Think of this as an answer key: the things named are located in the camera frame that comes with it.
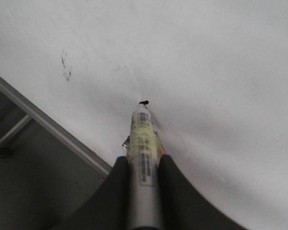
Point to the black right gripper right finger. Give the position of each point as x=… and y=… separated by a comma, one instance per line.
x=183, y=207

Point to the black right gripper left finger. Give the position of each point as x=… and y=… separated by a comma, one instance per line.
x=106, y=209

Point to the white black-tipped whiteboard marker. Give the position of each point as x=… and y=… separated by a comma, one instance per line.
x=143, y=153

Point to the grey metal support rod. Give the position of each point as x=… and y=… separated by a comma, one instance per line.
x=14, y=130

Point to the white whiteboard with aluminium frame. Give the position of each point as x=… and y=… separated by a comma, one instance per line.
x=215, y=73

